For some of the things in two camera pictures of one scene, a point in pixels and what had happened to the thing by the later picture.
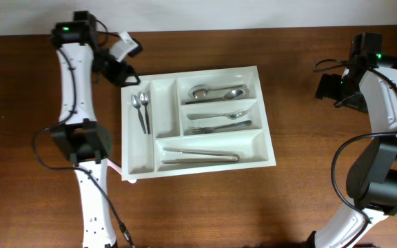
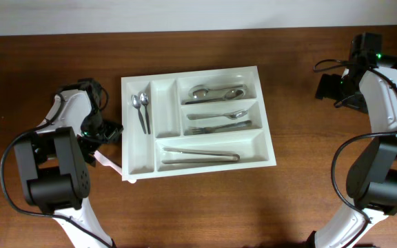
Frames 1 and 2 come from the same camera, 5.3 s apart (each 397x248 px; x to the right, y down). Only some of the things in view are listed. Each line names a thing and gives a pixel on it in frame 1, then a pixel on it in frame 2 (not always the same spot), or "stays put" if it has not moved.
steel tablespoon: x=230 y=94 stays put
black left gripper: x=121 y=74 -> x=114 y=131
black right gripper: x=327 y=87 stays put
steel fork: x=238 y=125 stays put
